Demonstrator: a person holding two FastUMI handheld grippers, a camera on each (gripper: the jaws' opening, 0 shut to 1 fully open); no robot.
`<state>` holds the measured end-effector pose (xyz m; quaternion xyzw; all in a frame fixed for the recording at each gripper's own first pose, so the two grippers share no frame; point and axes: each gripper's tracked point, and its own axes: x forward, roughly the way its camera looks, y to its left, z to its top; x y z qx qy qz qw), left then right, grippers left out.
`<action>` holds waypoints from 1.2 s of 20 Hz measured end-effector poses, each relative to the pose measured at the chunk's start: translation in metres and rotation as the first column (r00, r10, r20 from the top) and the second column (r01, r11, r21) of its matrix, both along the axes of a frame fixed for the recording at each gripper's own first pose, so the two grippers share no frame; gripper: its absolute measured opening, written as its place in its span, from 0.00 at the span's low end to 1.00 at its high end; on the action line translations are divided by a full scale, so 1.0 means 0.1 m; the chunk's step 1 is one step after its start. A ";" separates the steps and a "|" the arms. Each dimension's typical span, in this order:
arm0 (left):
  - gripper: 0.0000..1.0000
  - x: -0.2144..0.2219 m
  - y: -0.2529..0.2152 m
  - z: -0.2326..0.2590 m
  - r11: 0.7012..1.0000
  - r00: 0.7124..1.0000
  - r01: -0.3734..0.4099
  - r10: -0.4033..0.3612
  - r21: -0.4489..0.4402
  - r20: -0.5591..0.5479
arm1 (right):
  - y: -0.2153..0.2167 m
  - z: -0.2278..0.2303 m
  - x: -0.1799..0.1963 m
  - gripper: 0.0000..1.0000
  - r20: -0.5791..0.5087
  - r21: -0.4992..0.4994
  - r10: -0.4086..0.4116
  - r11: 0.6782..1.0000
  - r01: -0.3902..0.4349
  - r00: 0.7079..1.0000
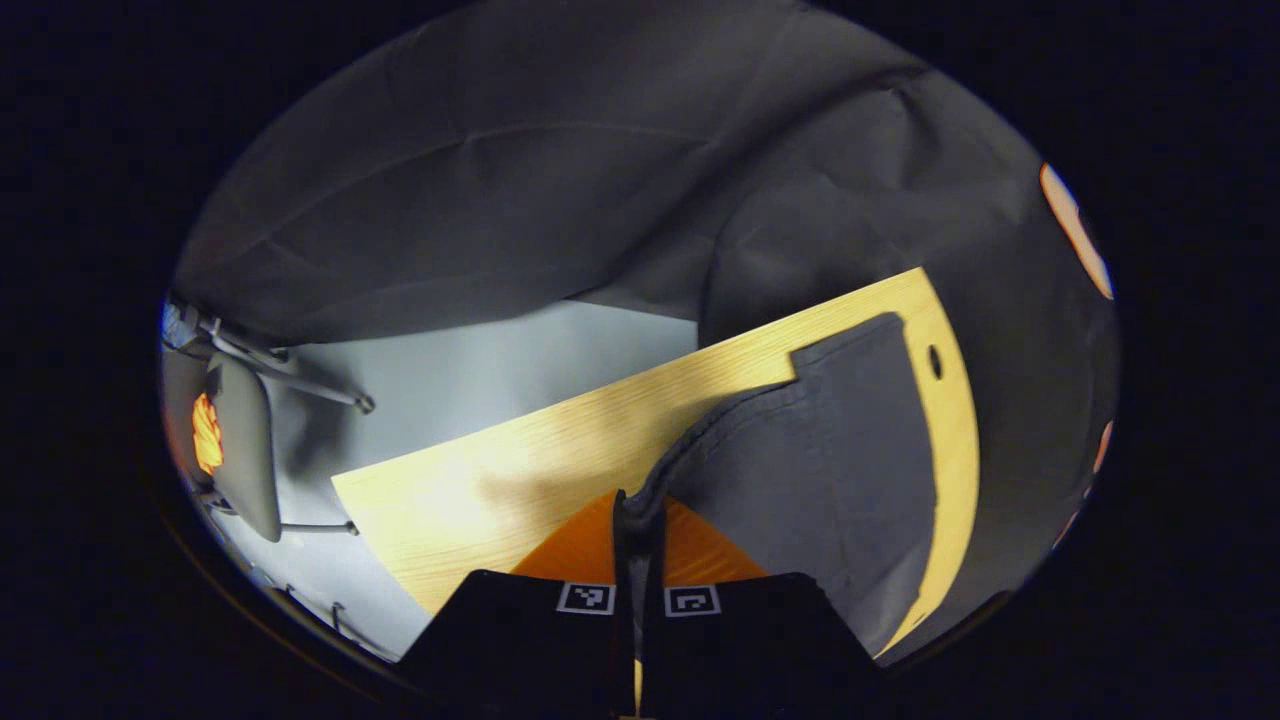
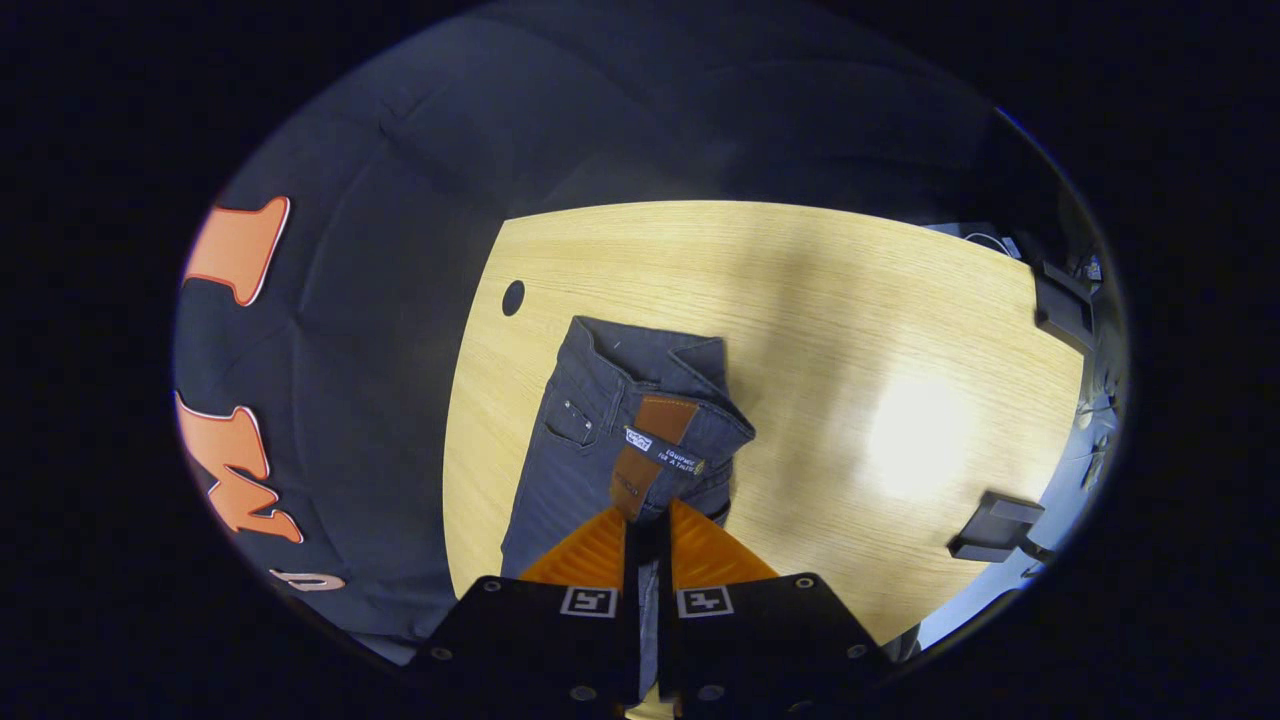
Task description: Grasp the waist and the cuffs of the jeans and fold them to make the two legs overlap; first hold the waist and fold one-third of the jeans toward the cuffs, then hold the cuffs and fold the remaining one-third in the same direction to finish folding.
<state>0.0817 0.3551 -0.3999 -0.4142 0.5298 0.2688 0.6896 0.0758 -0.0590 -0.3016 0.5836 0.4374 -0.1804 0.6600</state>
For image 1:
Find orange crumpled item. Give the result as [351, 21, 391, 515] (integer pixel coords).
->
[191, 392, 224, 477]

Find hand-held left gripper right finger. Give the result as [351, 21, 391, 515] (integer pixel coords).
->
[638, 497, 883, 719]

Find blue cloth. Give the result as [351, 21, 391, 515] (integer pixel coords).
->
[161, 300, 203, 353]

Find black jeans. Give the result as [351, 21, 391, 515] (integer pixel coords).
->
[618, 312, 941, 658]

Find grey chair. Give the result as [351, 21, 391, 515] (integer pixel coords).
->
[163, 298, 378, 546]

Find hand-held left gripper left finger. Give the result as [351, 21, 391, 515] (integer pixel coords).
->
[398, 488, 638, 719]

